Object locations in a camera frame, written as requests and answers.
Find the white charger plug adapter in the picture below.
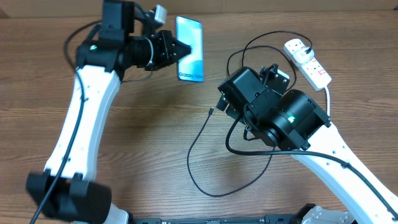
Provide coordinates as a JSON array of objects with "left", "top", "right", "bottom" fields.
[{"left": 292, "top": 47, "right": 315, "bottom": 67}]

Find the white power strip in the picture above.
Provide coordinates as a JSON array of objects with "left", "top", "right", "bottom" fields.
[{"left": 283, "top": 39, "right": 331, "bottom": 91}]

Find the blue Samsung Galaxy smartphone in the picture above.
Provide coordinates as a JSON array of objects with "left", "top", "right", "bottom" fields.
[{"left": 175, "top": 16, "right": 205, "bottom": 82}]

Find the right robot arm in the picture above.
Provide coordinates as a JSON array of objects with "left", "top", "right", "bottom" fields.
[{"left": 217, "top": 64, "right": 397, "bottom": 223}]

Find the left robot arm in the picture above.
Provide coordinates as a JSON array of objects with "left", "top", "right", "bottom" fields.
[{"left": 25, "top": 1, "right": 191, "bottom": 223}]

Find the black USB charging cable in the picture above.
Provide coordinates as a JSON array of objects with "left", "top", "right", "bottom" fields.
[{"left": 187, "top": 30, "right": 313, "bottom": 198}]

